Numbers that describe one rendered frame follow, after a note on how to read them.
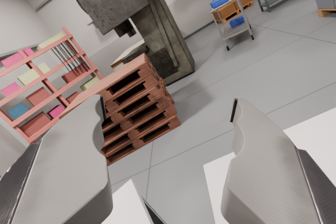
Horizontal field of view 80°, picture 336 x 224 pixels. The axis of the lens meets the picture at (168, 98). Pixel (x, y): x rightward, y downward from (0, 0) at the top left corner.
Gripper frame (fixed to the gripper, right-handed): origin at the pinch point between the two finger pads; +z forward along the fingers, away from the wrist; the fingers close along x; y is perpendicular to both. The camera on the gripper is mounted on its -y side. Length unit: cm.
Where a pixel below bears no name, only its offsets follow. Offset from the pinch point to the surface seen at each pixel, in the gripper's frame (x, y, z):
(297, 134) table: 33, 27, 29
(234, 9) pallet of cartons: 196, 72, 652
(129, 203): -11, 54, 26
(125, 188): -14, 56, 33
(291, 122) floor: 103, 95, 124
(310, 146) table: 33.1, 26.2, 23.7
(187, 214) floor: 17, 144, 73
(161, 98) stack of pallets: -8, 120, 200
